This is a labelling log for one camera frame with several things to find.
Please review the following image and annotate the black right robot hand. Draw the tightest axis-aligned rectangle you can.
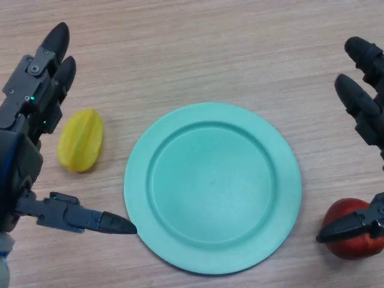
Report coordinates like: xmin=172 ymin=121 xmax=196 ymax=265
xmin=316 ymin=36 xmax=384 ymax=244

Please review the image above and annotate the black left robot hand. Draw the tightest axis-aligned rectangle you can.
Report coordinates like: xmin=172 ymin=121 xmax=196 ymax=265
xmin=0 ymin=22 xmax=138 ymax=238

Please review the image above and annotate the red apple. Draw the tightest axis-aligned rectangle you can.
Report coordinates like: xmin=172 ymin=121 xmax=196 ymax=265
xmin=321 ymin=197 xmax=384 ymax=259

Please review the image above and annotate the green round plate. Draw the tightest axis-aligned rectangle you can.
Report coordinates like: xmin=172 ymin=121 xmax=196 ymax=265
xmin=123 ymin=103 xmax=302 ymax=274

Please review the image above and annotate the yellow starfruit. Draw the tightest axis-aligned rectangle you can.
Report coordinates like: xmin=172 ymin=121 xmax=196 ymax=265
xmin=57 ymin=109 xmax=105 ymax=173

